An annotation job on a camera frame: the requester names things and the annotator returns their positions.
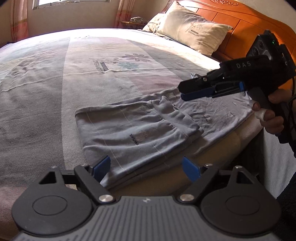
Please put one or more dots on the bed with patchwork sheet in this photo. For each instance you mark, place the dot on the bed with patchwork sheet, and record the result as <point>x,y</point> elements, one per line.
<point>57,92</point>

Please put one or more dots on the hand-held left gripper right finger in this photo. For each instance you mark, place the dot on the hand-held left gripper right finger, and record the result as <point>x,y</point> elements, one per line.
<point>190,169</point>

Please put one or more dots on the large cream pillow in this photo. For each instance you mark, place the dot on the large cream pillow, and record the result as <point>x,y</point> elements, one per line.
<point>194,30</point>

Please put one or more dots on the wooden headboard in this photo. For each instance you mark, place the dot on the wooden headboard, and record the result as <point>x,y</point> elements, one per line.
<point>249,25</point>

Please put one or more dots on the person's black jacket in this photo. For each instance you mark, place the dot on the person's black jacket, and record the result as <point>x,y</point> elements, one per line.
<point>289,208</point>

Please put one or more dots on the wooden nightstand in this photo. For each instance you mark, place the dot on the wooden nightstand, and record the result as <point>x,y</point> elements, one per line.
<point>129,23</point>

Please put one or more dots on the pink curtain beside nightstand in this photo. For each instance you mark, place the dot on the pink curtain beside nightstand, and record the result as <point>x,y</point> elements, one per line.
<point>122,14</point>

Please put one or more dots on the person's right hand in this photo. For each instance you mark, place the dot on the person's right hand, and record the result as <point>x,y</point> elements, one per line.
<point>274,122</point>

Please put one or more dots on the grey bundle on nightstand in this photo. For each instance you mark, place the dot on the grey bundle on nightstand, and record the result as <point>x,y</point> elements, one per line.
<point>137,19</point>

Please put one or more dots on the grey pants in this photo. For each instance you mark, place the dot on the grey pants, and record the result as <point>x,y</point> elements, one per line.
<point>143,129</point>

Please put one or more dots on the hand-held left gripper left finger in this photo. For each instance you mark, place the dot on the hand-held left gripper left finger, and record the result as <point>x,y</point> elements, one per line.
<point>101,168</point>

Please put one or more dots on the small cream pillow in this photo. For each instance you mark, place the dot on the small cream pillow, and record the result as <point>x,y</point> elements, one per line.
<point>152,23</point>

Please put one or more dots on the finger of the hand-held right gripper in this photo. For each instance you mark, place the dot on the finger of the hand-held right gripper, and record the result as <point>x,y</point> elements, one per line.
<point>196,95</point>
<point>198,84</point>

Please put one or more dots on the window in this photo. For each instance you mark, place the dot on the window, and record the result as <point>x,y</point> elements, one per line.
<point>69,2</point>

